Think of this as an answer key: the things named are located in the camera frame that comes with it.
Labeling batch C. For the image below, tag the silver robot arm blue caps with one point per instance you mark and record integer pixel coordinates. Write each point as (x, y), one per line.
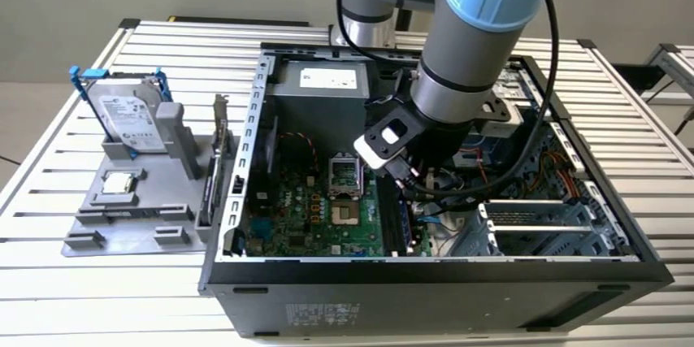
(466, 70)

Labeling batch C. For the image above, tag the black RAM slot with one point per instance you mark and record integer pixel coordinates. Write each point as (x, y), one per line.
(388, 217)
(395, 221)
(382, 217)

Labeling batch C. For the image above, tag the grey power supply white label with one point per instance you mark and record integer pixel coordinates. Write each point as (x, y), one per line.
(319, 119)

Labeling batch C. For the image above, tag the CPU socket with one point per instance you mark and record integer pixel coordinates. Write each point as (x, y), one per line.
(344, 213)

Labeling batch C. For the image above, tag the green motherboard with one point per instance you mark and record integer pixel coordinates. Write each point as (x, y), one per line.
(357, 237)

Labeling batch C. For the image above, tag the grey metal disk bay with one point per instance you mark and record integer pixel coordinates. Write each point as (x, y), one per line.
(542, 228)

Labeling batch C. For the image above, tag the black case fan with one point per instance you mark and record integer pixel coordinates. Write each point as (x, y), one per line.
(267, 160)

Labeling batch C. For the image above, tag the black PC case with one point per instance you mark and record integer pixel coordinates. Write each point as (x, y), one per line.
(379, 306)

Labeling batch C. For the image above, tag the grey parts rack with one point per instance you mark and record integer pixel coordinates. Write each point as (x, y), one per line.
(157, 192)

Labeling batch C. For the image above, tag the hard disk in blue carrier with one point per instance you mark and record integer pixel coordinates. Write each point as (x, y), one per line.
(127, 119)

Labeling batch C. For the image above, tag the silver CPU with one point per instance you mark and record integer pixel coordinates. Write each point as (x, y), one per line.
(117, 183)

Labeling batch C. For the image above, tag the graphics card with metal bracket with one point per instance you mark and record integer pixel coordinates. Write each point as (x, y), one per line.
(220, 115)

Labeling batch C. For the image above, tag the aluminium frame side table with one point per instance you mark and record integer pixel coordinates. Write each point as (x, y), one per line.
(674, 58)

